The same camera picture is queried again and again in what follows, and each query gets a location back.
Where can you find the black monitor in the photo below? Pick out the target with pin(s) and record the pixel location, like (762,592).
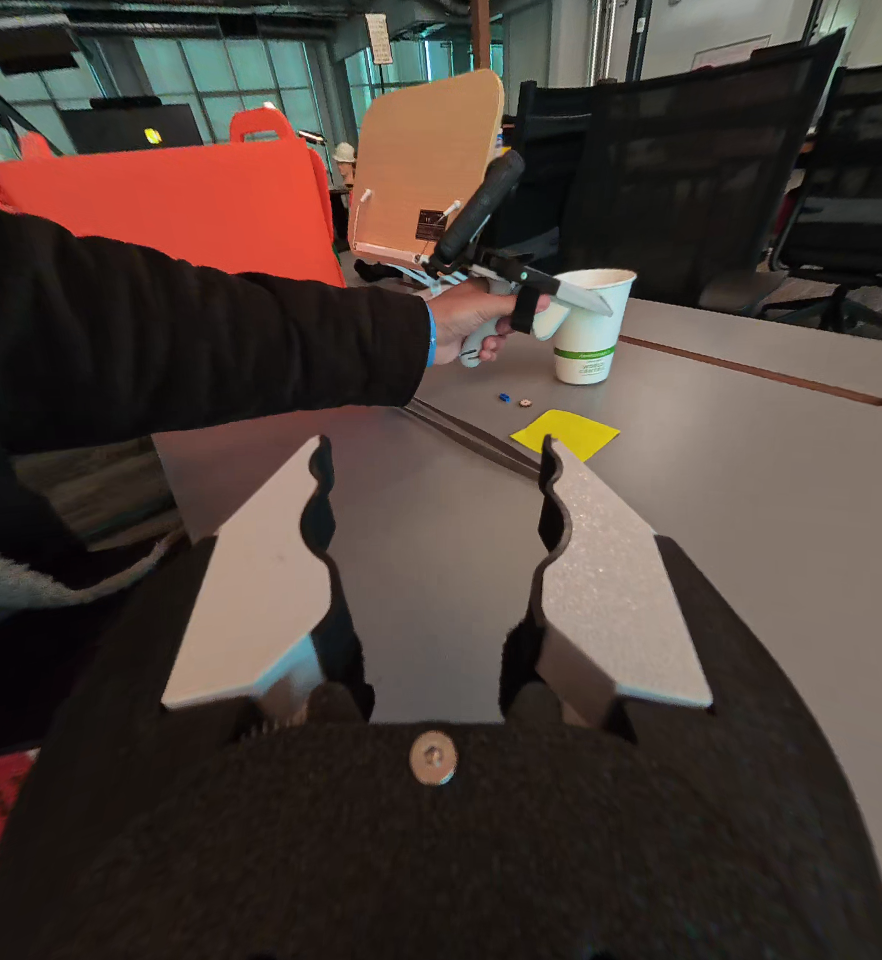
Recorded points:
(133,129)

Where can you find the grey desk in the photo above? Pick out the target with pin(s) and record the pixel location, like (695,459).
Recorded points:
(748,525)

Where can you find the black mesh office chair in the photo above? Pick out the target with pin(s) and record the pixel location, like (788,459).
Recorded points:
(696,165)
(861,187)
(553,150)

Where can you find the person's dark jacket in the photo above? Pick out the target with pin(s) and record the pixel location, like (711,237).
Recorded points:
(20,585)

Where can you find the paper sign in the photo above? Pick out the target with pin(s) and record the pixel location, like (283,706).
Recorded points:
(379,39)

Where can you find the orange felt bag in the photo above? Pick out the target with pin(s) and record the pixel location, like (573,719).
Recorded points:
(185,210)

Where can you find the yellow sticky note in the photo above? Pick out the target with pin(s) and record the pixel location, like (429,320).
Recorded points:
(568,433)

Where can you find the person's left hand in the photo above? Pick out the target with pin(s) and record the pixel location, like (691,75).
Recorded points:
(463,315)

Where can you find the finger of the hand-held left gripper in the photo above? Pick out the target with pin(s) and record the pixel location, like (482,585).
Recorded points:
(583,298)

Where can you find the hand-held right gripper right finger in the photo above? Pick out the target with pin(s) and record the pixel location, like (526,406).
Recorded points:
(613,600)

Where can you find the blue wristband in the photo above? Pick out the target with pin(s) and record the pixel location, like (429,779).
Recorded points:
(431,334)

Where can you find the metal tweezers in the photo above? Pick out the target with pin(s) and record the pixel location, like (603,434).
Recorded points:
(478,441)

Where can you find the wooden tablet stand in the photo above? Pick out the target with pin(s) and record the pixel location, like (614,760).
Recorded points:
(426,150)

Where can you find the white paper cup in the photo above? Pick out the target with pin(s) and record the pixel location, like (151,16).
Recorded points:
(591,352)

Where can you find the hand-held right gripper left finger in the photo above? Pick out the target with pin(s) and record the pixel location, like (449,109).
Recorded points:
(260,600)

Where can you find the person's left forearm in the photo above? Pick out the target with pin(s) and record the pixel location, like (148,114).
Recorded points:
(185,337)

